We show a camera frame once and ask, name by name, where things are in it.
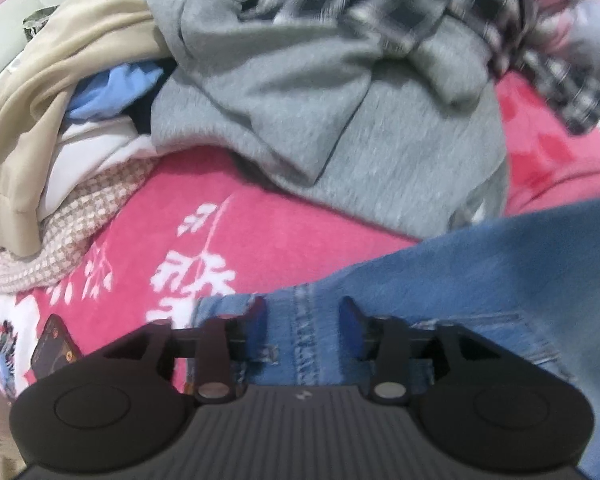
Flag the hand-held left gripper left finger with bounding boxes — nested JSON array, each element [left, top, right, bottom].
[[102, 295, 267, 405]]

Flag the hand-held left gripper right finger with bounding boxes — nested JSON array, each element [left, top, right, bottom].
[[340, 296, 506, 405]]

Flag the blue jeans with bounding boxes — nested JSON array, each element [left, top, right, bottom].
[[190, 197, 600, 480]]

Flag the pink floral bed sheet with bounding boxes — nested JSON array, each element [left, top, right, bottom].
[[0, 0, 600, 411]]

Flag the grey sweatshirt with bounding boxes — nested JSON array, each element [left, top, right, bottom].
[[147, 0, 511, 238]]

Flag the black smartphone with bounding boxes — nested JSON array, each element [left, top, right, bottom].
[[30, 313, 84, 380]]

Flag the beige checkered cloth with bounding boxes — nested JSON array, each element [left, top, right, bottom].
[[0, 157, 158, 293]]

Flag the dark navy cloth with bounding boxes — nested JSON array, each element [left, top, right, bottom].
[[127, 57, 178, 136]]

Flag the white cloth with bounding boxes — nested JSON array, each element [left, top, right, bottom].
[[42, 115, 161, 223]]

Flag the light blue cloth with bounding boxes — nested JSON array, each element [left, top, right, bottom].
[[62, 62, 166, 126]]

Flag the beige garment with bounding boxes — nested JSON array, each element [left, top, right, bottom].
[[0, 0, 173, 258]]

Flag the pink patterned quilt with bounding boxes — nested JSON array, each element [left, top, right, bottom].
[[525, 0, 600, 91]]

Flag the grey patterned cloth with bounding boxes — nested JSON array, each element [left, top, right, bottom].
[[22, 6, 58, 43]]

